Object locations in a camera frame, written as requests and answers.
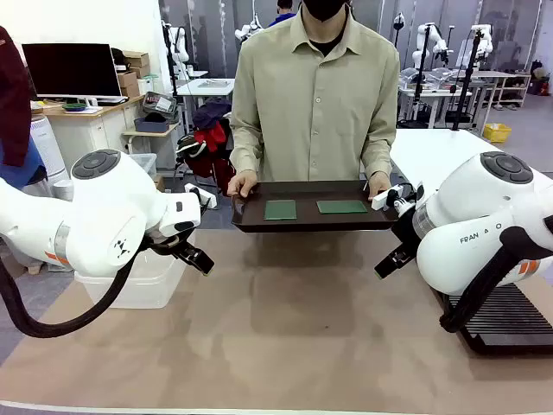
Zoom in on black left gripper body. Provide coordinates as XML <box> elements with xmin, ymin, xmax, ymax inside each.
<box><xmin>145</xmin><ymin>227</ymin><xmax>194</xmax><ymax>261</ymax></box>

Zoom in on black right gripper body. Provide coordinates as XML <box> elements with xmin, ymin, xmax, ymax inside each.
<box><xmin>390</xmin><ymin>202</ymin><xmax>419</xmax><ymax>257</ymax></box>

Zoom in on long green PCB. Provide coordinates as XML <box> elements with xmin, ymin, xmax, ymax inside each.
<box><xmin>315</xmin><ymin>199</ymin><xmax>369</xmax><ymax>215</ymax></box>

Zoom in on dark brown serving tray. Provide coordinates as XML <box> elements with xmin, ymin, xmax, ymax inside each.
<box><xmin>230</xmin><ymin>179</ymin><xmax>400</xmax><ymax>235</ymax></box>

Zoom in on square green PCB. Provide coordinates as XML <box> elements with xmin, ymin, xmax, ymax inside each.
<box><xmin>264</xmin><ymin>199</ymin><xmax>299</xmax><ymax>221</ymax></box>

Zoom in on person's left forearm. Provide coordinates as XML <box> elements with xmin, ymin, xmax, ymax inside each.
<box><xmin>361</xmin><ymin>99</ymin><xmax>398</xmax><ymax>176</ymax></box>

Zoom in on person's right forearm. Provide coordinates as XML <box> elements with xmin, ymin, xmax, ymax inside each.
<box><xmin>228</xmin><ymin>99</ymin><xmax>265</xmax><ymax>176</ymax></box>

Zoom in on stacked cardboard boxes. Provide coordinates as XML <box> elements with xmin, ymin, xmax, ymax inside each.
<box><xmin>117</xmin><ymin>50</ymin><xmax>151</xmax><ymax>99</ymax></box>

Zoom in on person's left hand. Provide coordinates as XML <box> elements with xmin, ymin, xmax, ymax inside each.
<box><xmin>367</xmin><ymin>171</ymin><xmax>394</xmax><ymax>201</ymax></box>

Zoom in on person's right hand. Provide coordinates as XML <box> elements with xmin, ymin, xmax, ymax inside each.
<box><xmin>226</xmin><ymin>171</ymin><xmax>261</xmax><ymax>200</ymax></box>

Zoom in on clear plastic box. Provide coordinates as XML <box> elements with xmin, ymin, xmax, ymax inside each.
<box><xmin>73</xmin><ymin>233</ymin><xmax>198</xmax><ymax>310</ymax></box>

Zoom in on clear lidded storage box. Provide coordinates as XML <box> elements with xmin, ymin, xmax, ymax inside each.
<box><xmin>128</xmin><ymin>151</ymin><xmax>158</xmax><ymax>178</ymax></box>

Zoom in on white side table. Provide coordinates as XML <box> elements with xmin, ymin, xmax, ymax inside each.
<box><xmin>388</xmin><ymin>127</ymin><xmax>553</xmax><ymax>194</ymax></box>

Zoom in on red and black bag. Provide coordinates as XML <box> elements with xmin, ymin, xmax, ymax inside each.
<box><xmin>175</xmin><ymin>123</ymin><xmax>237</xmax><ymax>195</ymax></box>

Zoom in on dark blue bin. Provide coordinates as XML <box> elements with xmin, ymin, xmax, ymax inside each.
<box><xmin>134</xmin><ymin>116</ymin><xmax>171</xmax><ymax>134</ymax></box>

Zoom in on black slotted PCB rack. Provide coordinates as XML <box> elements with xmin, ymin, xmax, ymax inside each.
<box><xmin>435</xmin><ymin>281</ymin><xmax>553</xmax><ymax>357</ymax></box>

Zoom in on yellow plastic bin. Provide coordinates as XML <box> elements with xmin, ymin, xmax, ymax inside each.
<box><xmin>482</xmin><ymin>122</ymin><xmax>513</xmax><ymax>144</ymax></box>

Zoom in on wooden top office desk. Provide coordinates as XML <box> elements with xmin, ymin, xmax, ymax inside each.
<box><xmin>30</xmin><ymin>93</ymin><xmax>146</xmax><ymax>174</ymax></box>

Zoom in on person in beige shirt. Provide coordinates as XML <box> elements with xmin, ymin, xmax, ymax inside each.
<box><xmin>228</xmin><ymin>0</ymin><xmax>402</xmax><ymax>182</ymax></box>

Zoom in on white air purifier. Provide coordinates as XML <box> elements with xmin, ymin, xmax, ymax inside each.
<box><xmin>29</xmin><ymin>114</ymin><xmax>71</xmax><ymax>188</ymax></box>

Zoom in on white background work table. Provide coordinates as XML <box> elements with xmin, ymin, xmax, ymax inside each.
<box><xmin>175</xmin><ymin>77</ymin><xmax>237</xmax><ymax>131</ymax></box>

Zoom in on black tripod stand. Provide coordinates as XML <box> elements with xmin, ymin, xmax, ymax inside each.
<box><xmin>450</xmin><ymin>26</ymin><xmax>485</xmax><ymax>131</ymax></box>

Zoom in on black computer monitor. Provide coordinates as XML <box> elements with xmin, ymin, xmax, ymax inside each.
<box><xmin>21</xmin><ymin>42</ymin><xmax>124</xmax><ymax>105</ymax></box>

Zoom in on bystander in dark red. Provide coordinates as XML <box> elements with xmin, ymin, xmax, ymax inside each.
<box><xmin>0</xmin><ymin>25</ymin><xmax>34</xmax><ymax>169</ymax></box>

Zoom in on background person in blue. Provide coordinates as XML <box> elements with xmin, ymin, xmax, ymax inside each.
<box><xmin>267</xmin><ymin>0</ymin><xmax>300</xmax><ymax>29</ymax></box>

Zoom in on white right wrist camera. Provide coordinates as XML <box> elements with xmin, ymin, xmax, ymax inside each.
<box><xmin>370</xmin><ymin>182</ymin><xmax>425</xmax><ymax>214</ymax></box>

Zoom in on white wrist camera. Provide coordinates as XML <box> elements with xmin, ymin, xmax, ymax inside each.
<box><xmin>183</xmin><ymin>182</ymin><xmax>218</xmax><ymax>212</ymax></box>
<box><xmin>370</xmin><ymin>182</ymin><xmax>425</xmax><ymax>214</ymax></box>

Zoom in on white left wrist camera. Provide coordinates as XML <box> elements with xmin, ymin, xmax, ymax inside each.
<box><xmin>183</xmin><ymin>182</ymin><xmax>218</xmax><ymax>212</ymax></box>

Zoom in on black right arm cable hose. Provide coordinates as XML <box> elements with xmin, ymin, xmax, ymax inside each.
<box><xmin>438</xmin><ymin>226</ymin><xmax>553</xmax><ymax>334</ymax></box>

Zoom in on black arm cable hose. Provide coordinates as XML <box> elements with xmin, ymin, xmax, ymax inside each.
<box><xmin>438</xmin><ymin>226</ymin><xmax>553</xmax><ymax>334</ymax></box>
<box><xmin>0</xmin><ymin>239</ymin><xmax>150</xmax><ymax>339</ymax></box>

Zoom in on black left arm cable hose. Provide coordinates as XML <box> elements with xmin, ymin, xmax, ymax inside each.
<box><xmin>0</xmin><ymin>239</ymin><xmax>150</xmax><ymax>339</ymax></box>

